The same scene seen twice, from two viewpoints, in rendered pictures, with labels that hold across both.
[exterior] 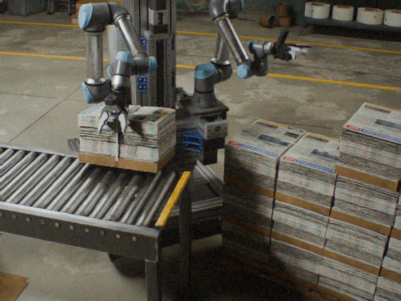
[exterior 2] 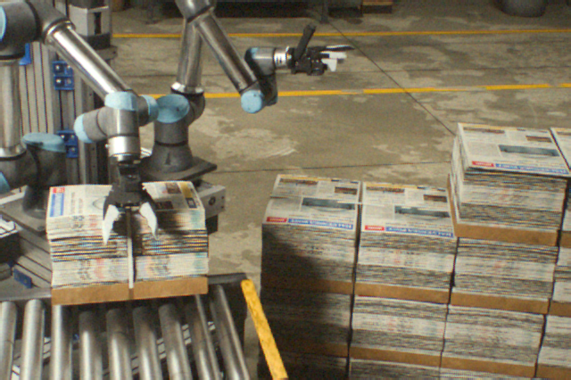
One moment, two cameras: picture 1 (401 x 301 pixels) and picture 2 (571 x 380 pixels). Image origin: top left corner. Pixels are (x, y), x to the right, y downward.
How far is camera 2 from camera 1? 89 cm
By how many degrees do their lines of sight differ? 25
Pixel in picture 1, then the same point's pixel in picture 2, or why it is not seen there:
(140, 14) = not seen: hidden behind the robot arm
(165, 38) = (108, 58)
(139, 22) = not seen: hidden behind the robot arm
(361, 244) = (503, 336)
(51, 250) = not seen: outside the picture
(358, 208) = (495, 282)
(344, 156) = (470, 209)
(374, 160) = (518, 206)
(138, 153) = (170, 266)
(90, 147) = (75, 273)
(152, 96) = (92, 164)
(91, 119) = (75, 222)
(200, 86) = (170, 135)
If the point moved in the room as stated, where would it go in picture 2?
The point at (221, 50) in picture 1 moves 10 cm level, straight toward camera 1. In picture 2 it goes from (192, 70) to (201, 78)
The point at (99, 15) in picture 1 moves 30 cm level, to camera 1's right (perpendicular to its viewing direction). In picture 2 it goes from (20, 25) to (135, 19)
